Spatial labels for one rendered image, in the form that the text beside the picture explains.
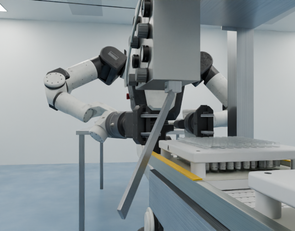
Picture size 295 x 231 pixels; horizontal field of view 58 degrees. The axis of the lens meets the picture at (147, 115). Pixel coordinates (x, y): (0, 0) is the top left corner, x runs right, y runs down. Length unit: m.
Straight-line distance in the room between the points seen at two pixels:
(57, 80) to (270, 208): 0.88
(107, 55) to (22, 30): 5.01
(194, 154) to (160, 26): 0.27
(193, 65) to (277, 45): 6.37
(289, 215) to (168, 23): 0.41
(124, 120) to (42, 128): 4.98
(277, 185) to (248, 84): 0.62
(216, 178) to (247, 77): 0.46
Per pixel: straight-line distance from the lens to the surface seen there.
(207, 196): 0.39
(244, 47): 0.91
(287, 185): 0.29
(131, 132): 0.83
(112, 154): 5.67
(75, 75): 1.12
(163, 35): 0.57
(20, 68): 5.97
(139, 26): 0.60
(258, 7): 0.78
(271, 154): 0.56
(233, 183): 0.52
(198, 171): 0.49
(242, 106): 0.88
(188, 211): 0.46
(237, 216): 0.33
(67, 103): 1.01
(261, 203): 0.33
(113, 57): 1.18
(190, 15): 0.60
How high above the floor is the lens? 0.97
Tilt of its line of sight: level
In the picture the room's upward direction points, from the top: straight up
